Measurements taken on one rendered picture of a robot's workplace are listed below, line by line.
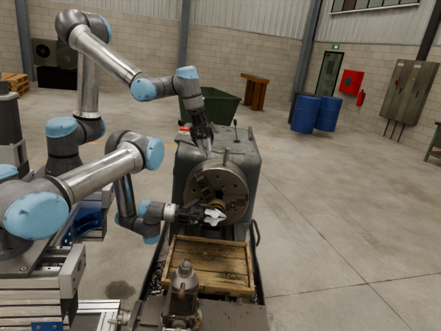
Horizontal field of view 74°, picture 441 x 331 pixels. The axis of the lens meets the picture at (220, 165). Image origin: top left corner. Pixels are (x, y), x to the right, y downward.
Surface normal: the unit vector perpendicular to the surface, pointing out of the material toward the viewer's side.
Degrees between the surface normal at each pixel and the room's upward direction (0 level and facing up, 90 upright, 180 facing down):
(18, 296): 90
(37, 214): 90
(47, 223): 90
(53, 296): 90
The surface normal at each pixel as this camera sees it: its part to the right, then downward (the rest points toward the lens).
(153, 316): 0.12, -0.92
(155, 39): 0.27, 0.40
